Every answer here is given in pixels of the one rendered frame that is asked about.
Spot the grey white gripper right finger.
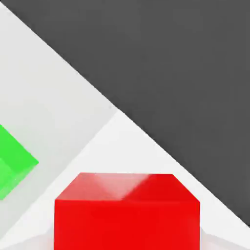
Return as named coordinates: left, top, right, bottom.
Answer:
left=200, top=229, right=250, bottom=250

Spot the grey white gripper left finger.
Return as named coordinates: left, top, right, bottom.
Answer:
left=3, top=233, right=55, bottom=250

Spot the small red cube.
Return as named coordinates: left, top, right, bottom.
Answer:
left=54, top=172, right=201, bottom=250

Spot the small green cube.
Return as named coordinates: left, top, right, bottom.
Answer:
left=0, top=124, right=40, bottom=201

